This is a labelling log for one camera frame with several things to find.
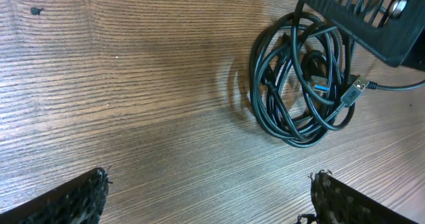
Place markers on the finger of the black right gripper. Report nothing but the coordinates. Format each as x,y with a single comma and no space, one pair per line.
393,30

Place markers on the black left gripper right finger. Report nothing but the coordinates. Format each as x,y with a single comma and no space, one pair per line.
337,203

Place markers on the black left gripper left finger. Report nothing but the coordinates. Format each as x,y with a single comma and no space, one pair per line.
80,200

